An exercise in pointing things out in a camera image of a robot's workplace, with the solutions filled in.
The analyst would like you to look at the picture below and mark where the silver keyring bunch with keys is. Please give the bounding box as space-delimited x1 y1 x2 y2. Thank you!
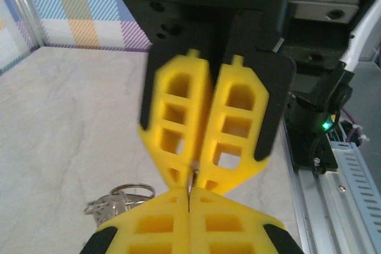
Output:
82 182 157 230

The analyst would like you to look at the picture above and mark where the thin silver key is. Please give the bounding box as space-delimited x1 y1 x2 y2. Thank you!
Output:
185 161 201 211

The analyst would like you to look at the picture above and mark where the aluminium frame post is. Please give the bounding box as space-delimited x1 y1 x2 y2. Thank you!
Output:
0 0 47 54

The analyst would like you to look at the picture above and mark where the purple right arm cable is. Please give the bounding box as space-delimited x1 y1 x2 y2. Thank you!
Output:
341 106 371 149

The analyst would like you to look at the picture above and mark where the slotted grey cable duct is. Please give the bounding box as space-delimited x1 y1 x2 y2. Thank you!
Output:
327 140 381 254

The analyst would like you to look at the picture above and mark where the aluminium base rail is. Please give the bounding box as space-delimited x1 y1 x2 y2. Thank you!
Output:
281 117 355 254

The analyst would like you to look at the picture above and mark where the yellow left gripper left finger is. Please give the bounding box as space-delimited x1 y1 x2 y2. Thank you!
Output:
79 186 191 254

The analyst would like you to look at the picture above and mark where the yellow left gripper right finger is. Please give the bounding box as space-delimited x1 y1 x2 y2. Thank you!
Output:
189 187 304 254

